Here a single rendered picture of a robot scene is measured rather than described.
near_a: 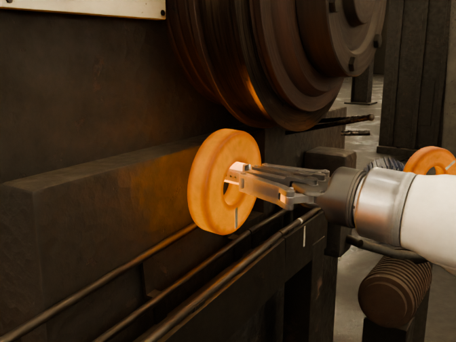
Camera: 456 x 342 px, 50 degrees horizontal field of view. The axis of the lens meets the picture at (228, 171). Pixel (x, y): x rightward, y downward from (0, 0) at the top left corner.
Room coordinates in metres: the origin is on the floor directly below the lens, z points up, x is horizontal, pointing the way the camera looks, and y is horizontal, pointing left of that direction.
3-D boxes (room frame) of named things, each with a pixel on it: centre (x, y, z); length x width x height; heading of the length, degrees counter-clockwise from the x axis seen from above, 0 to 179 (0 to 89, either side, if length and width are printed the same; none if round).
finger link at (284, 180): (0.64, -0.07, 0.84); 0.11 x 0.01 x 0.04; 58
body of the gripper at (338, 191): (0.61, -0.13, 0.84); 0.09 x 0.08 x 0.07; 57
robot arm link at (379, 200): (0.57, -0.19, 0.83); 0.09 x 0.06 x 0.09; 147
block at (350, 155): (1.07, -0.23, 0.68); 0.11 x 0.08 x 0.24; 57
